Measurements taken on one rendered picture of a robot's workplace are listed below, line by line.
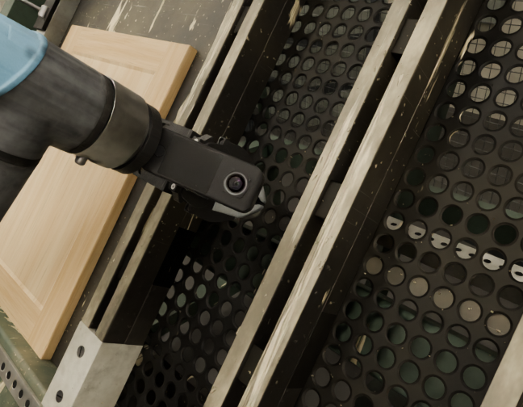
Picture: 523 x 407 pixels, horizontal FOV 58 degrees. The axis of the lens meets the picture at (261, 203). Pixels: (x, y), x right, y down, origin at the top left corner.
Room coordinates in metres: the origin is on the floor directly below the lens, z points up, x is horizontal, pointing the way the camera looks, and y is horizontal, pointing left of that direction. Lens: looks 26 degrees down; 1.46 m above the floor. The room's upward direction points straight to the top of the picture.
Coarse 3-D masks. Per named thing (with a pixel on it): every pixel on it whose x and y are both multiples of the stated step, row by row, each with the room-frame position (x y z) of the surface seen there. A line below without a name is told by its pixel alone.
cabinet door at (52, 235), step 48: (96, 48) 1.00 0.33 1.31; (144, 48) 0.89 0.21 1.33; (192, 48) 0.81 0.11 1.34; (144, 96) 0.81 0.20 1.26; (48, 192) 0.82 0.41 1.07; (96, 192) 0.74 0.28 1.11; (0, 240) 0.83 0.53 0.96; (48, 240) 0.74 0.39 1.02; (96, 240) 0.67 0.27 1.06; (0, 288) 0.74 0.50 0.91; (48, 288) 0.67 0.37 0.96; (48, 336) 0.60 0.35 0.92
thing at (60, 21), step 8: (64, 0) 1.18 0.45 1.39; (72, 0) 1.19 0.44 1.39; (80, 0) 1.20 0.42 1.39; (56, 8) 1.16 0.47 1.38; (64, 8) 1.18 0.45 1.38; (72, 8) 1.19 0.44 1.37; (56, 16) 1.16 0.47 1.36; (64, 16) 1.17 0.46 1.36; (72, 16) 1.19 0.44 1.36; (48, 24) 1.15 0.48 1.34; (56, 24) 1.16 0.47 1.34; (64, 24) 1.17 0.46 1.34; (40, 32) 1.15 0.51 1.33; (48, 32) 1.14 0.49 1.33; (56, 32) 1.16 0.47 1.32; (64, 32) 1.17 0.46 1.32; (48, 40) 1.14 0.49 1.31; (56, 40) 1.15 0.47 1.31
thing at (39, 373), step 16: (0, 320) 0.66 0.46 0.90; (0, 336) 0.62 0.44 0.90; (16, 336) 0.62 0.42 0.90; (16, 352) 0.58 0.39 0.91; (32, 352) 0.59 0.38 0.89; (32, 368) 0.54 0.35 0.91; (48, 368) 0.56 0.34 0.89; (0, 384) 0.55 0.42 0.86; (32, 384) 0.51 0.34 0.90; (48, 384) 0.52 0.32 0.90; (0, 400) 0.53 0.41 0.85
